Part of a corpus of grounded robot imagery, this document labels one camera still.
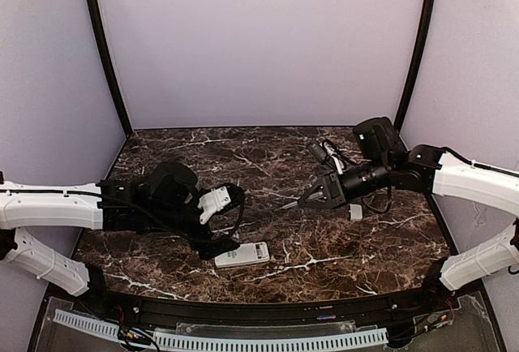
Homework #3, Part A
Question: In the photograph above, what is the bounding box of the white remote control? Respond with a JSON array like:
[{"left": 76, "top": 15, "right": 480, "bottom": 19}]
[{"left": 214, "top": 242, "right": 270, "bottom": 268}]

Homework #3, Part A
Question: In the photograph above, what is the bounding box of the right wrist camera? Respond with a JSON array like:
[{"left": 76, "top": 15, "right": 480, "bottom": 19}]
[{"left": 307, "top": 140, "right": 346, "bottom": 174}]

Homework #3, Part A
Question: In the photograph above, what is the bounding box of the black front table rail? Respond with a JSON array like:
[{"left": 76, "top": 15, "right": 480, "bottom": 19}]
[{"left": 106, "top": 289, "right": 430, "bottom": 326}]

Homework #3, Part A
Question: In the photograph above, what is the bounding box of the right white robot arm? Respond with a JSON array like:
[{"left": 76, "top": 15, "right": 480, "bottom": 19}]
[{"left": 298, "top": 117, "right": 518, "bottom": 292}]

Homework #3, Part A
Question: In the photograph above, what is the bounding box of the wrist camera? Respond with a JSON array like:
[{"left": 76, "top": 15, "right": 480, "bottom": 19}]
[
  {"left": 198, "top": 184, "right": 245, "bottom": 225},
  {"left": 307, "top": 140, "right": 346, "bottom": 174}
]

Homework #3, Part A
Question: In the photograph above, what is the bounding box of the white slotted cable duct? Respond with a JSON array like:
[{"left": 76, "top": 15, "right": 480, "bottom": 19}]
[{"left": 53, "top": 309, "right": 388, "bottom": 351}]

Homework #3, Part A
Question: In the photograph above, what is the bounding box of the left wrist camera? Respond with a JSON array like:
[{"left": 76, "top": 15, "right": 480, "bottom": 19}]
[{"left": 198, "top": 184, "right": 245, "bottom": 225}]

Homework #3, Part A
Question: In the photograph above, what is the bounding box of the left black frame post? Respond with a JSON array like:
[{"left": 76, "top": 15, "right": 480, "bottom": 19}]
[{"left": 86, "top": 0, "right": 133, "bottom": 139}]

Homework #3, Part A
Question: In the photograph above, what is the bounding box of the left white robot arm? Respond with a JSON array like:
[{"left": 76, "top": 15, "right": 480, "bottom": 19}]
[{"left": 1, "top": 162, "right": 237, "bottom": 297}]

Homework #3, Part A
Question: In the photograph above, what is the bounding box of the white battery cover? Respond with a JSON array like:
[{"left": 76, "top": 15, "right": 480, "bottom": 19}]
[{"left": 349, "top": 204, "right": 363, "bottom": 221}]

